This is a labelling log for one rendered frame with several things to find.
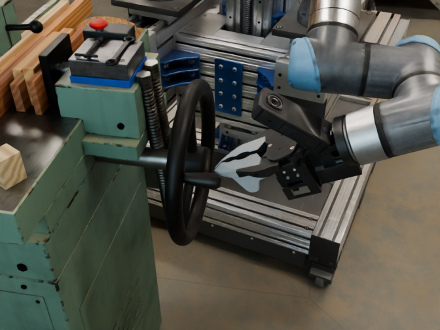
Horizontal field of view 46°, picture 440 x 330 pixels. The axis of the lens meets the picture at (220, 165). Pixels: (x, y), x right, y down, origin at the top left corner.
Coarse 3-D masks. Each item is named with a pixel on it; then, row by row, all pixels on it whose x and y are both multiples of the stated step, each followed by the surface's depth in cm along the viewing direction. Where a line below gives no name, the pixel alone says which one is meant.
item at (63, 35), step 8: (56, 40) 87; (64, 40) 87; (48, 48) 84; (56, 48) 85; (64, 48) 88; (40, 56) 82; (48, 56) 83; (56, 56) 85; (64, 56) 88; (40, 64) 83; (48, 64) 83; (56, 64) 86; (64, 64) 87; (48, 72) 84; (56, 72) 86; (64, 72) 87; (48, 80) 85; (56, 80) 86; (48, 88) 86; (48, 96) 87; (56, 104) 88
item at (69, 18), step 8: (80, 0) 116; (88, 0) 118; (72, 8) 112; (80, 8) 114; (88, 8) 119; (64, 16) 109; (72, 16) 111; (80, 16) 115; (48, 24) 105; (56, 24) 105; (64, 24) 108; (72, 24) 112; (48, 32) 102; (32, 40) 99
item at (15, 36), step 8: (0, 0) 81; (8, 0) 81; (0, 8) 79; (8, 8) 81; (0, 16) 79; (8, 16) 81; (0, 24) 79; (0, 32) 79; (8, 32) 81; (16, 32) 84; (0, 40) 80; (8, 40) 82; (16, 40) 84; (0, 48) 80; (8, 48) 82; (0, 56) 80
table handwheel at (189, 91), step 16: (192, 96) 81; (208, 96) 92; (176, 112) 79; (192, 112) 79; (208, 112) 97; (176, 128) 77; (192, 128) 85; (208, 128) 100; (176, 144) 76; (192, 144) 87; (208, 144) 102; (96, 160) 92; (112, 160) 91; (128, 160) 91; (144, 160) 90; (160, 160) 90; (176, 160) 76; (192, 160) 88; (208, 160) 91; (176, 176) 76; (176, 192) 77; (208, 192) 102; (176, 208) 78; (192, 208) 99; (176, 224) 80; (192, 224) 94; (176, 240) 84
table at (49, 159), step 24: (144, 48) 112; (0, 120) 85; (24, 120) 85; (48, 120) 85; (72, 120) 85; (0, 144) 79; (24, 144) 79; (48, 144) 79; (72, 144) 82; (96, 144) 85; (120, 144) 85; (144, 144) 88; (48, 168) 75; (72, 168) 83; (0, 192) 71; (24, 192) 71; (48, 192) 76; (0, 216) 68; (24, 216) 70; (0, 240) 71; (24, 240) 71
